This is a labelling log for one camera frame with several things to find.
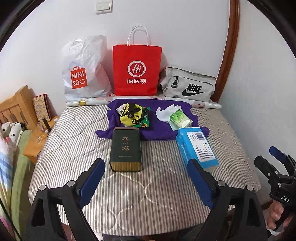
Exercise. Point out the white tissue pack orange print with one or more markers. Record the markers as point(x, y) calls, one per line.
point(121, 109)

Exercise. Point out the white tube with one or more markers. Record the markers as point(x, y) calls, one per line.
point(54, 121)

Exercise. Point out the white light switch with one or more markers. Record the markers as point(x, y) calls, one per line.
point(104, 5)

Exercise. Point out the rolled printed paper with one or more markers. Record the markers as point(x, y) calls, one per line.
point(208, 105)

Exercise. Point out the white spotted plush toy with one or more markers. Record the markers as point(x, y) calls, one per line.
point(11, 133)

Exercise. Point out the green blanket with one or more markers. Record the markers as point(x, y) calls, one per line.
point(20, 173)

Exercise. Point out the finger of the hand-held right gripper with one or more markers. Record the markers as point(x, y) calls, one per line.
point(278, 154)
point(264, 164)

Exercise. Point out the patterned book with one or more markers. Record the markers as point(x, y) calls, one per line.
point(41, 107)

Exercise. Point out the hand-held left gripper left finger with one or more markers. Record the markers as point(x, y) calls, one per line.
point(92, 182)

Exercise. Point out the white plastic shopping bag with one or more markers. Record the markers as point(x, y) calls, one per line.
point(85, 69)

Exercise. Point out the small black object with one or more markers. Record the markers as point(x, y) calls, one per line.
point(45, 124)

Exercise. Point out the brown wooden door frame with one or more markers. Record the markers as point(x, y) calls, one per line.
point(231, 46)

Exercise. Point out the person's right hand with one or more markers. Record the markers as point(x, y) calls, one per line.
point(275, 215)

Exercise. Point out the plush toys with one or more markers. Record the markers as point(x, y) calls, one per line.
point(4, 166)

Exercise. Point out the wooden headboard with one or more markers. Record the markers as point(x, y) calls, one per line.
point(16, 106)

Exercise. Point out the wooden nightstand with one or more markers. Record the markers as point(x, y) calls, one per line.
point(37, 148)

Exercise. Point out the purple cloth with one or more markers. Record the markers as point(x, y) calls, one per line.
point(159, 132)

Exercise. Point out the green tissue pack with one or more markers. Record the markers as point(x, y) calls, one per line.
point(181, 119)

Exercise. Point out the red paper bag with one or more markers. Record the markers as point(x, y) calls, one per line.
point(136, 69)

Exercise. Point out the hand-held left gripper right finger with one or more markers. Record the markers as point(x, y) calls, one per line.
point(200, 183)

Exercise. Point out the grey waist bag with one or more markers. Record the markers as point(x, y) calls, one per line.
point(189, 85)

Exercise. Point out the green packet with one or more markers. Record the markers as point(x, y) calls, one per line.
point(146, 120)

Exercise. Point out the dark green tea tin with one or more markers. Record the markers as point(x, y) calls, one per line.
point(126, 150)

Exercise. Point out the striped mattress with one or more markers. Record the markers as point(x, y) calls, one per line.
point(81, 139)

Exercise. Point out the blue tissue box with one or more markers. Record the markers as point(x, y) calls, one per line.
point(196, 148)

